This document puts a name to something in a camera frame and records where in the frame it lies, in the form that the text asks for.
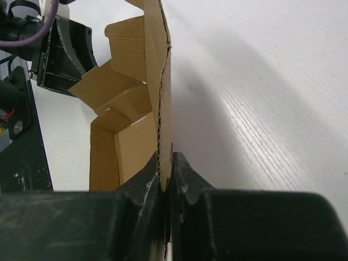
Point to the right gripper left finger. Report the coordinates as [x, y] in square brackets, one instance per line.
[81, 217]

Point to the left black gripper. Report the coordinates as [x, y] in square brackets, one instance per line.
[66, 49]

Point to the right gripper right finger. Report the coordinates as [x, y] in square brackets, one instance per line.
[221, 224]

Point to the brown cardboard box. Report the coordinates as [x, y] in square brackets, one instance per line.
[131, 141]

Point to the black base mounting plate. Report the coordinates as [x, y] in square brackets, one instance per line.
[24, 165]

